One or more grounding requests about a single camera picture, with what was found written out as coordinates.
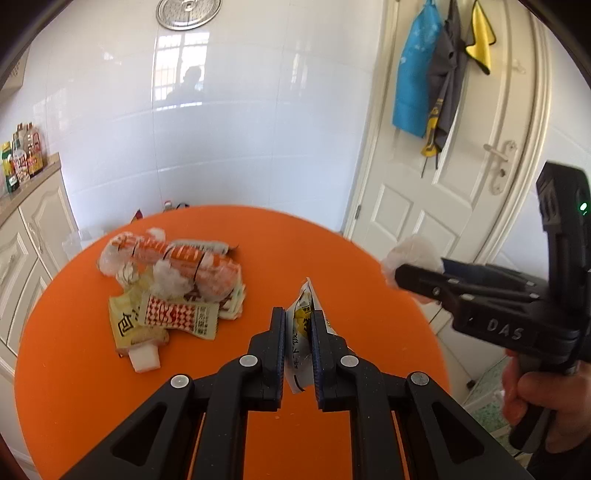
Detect yellow sachet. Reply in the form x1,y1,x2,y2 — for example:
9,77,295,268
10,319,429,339
109,295,171,357

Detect clear orange plastic wrapper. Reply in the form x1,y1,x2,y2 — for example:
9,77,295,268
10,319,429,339
191,253,244,303

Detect row of condiment bottles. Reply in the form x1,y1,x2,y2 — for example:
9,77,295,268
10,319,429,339
0,122,46,195

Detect white tissue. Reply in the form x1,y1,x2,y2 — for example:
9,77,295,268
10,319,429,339
381,234,444,303

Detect orange white sausage wrapper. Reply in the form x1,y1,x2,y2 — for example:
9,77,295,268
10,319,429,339
110,230,168,261

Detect cream door handle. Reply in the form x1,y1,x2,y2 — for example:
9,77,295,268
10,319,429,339
483,140,519,195

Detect orange striped sausage wrapper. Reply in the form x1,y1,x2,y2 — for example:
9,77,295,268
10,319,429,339
136,242,206,275

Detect grey apron with yellow strap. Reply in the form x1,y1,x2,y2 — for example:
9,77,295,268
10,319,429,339
420,0,472,180

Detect orange round table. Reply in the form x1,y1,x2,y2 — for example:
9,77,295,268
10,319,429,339
14,205,451,480

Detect clear plastic bag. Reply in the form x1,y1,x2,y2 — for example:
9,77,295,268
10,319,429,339
62,226,106,260

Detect green patterned mat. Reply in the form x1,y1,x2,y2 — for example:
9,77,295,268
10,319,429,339
462,357,511,437

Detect white kitchen cabinet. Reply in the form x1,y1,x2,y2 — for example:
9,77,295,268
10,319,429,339
0,172,83,386

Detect white panel door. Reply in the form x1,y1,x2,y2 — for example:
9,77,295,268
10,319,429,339
344,0,553,280

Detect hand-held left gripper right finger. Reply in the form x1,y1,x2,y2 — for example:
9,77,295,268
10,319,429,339
310,310,536,480

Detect white yellow snack wrapper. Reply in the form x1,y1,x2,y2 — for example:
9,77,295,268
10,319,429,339
284,277,356,395

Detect grey vented appliance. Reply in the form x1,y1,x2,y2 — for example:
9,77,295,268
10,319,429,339
0,45,31,90

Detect red white patterned sachet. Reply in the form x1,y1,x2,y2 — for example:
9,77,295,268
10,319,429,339
137,292,219,341

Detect person's right hand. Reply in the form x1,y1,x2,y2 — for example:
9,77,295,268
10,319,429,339
501,348,591,456

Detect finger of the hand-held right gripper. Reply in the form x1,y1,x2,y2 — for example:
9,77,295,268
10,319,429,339
394,263,539,309
441,257,550,298

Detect white foam block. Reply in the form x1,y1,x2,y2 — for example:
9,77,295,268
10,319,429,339
128,345,162,373

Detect blue apron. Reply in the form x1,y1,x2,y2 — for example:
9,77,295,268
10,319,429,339
392,0,448,139

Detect white tissue wad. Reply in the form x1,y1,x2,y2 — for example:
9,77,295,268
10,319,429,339
98,244,134,278
151,259,194,300

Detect yellow cloth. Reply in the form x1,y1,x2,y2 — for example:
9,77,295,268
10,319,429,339
465,0,498,75

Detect white printed wrapper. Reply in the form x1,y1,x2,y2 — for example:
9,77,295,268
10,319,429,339
216,282,247,320

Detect beige countertop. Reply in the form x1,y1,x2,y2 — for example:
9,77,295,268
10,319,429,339
0,152,62,217

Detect round steel lid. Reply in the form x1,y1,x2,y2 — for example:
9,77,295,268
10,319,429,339
156,0,222,31

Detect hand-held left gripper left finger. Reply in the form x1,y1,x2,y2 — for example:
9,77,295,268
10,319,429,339
60,307,287,480

